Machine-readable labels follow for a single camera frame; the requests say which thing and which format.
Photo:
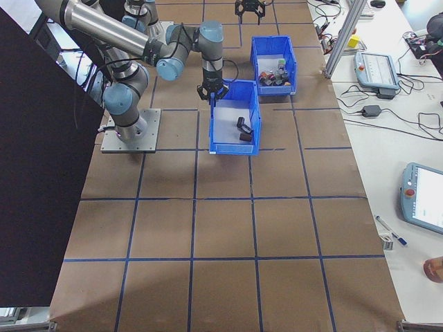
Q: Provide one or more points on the blue bin with many buttons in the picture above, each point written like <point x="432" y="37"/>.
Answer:
<point x="275" y="90"/>

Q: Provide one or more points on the light blue teach pendant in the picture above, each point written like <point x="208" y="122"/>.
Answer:
<point x="412" y="207"/>
<point x="375" y="69"/>

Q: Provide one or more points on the blue bin with few parts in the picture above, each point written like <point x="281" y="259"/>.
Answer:
<point x="232" y="148"/>

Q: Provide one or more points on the yellow cube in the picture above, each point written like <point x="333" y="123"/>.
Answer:
<point x="353" y="41"/>

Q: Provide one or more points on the person in dark clothing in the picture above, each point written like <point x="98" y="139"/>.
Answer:
<point x="435" y="26"/>

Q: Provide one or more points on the aluminium profile post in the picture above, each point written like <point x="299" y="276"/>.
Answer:
<point x="344" y="34"/>

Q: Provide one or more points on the small objects in bin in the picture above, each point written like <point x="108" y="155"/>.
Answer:
<point x="266" y="64"/>

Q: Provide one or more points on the white keyboard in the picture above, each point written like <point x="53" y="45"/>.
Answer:
<point x="367" y="13"/>

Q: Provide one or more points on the black frame cover panel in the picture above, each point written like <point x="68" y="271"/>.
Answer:
<point x="41" y="155"/>

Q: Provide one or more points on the small black box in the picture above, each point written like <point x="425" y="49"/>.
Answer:
<point x="386" y="94"/>

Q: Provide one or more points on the aluminium profile bar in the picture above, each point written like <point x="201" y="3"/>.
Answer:
<point x="422" y="326"/>
<point x="34" y="328"/>

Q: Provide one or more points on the black computer mouse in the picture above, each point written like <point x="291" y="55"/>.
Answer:
<point x="377" y="3"/>

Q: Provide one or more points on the black power adapter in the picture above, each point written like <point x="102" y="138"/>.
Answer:
<point x="371" y="111"/>

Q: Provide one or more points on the white blue marker pen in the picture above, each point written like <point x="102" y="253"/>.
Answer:
<point x="401" y="241"/>

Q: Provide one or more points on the green capped button switch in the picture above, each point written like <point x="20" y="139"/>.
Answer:
<point x="282" y="63"/>

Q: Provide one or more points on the white grey button switch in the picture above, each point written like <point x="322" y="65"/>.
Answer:
<point x="284" y="73"/>

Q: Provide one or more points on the white square base plate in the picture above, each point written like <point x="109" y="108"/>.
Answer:
<point x="166" y="26"/>
<point x="152" y="138"/>

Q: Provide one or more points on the brown round roll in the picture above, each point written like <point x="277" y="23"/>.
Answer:
<point x="434" y="269"/>

